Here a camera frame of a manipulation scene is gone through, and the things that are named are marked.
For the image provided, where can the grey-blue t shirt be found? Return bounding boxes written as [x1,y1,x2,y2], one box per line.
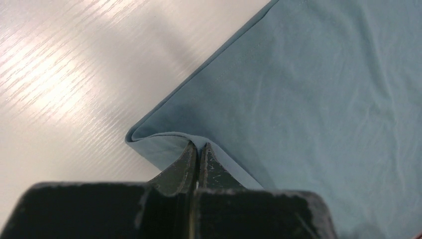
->
[125,0,422,239]

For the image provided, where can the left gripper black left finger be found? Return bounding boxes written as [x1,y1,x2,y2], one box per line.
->
[0,142,197,239]

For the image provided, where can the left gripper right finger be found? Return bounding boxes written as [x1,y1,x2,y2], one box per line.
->
[194,143,337,239]

